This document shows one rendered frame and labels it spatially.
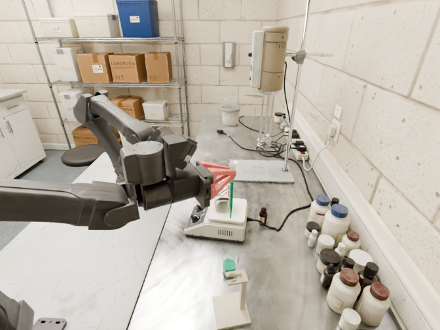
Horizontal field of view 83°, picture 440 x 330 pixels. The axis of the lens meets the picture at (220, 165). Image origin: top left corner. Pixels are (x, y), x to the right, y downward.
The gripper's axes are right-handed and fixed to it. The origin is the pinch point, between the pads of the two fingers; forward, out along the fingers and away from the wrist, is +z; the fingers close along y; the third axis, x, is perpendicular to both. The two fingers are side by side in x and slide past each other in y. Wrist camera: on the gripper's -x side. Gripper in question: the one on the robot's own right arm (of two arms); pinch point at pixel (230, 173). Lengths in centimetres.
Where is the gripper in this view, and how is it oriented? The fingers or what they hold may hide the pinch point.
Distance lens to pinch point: 55.3
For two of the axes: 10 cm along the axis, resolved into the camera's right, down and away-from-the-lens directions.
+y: -4.9, -4.2, 7.7
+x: -0.1, 8.8, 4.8
